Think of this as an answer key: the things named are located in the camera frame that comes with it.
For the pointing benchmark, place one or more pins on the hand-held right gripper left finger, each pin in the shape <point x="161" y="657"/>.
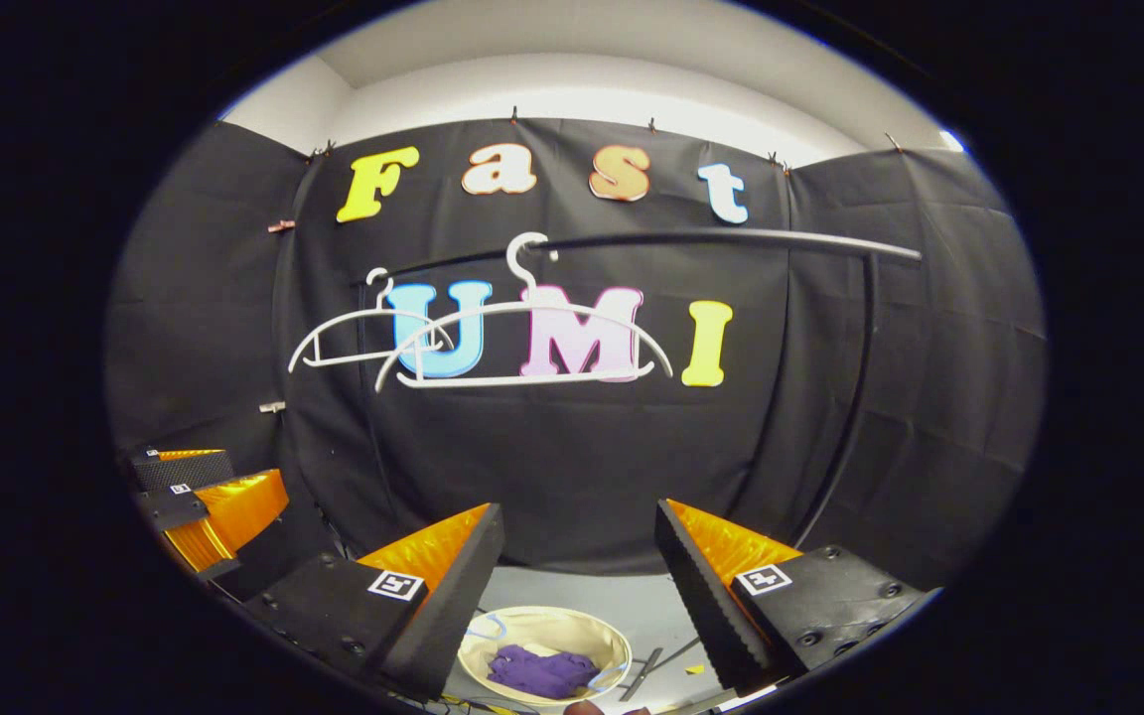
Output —
<point x="448" y="621"/>

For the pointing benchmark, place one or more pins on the cream laundry hamper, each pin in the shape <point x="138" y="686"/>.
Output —
<point x="542" y="626"/>

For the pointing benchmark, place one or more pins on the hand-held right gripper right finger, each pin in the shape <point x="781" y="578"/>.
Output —
<point x="706" y="616"/>

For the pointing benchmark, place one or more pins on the black backdrop cloth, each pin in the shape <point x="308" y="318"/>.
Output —
<point x="582" y="467"/>

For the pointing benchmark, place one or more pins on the purple shirt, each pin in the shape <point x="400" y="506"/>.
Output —
<point x="542" y="670"/>

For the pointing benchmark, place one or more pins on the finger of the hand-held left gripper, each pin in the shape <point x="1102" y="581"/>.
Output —
<point x="185" y="469"/>
<point x="234" y="511"/>

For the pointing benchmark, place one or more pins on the black clothes rack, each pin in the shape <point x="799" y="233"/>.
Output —
<point x="731" y="235"/>

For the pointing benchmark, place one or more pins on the large white clothes hanger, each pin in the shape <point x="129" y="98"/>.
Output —
<point x="532" y="379"/>

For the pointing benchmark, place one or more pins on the small white empty hanger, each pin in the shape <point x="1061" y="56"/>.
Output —
<point x="363" y="313"/>

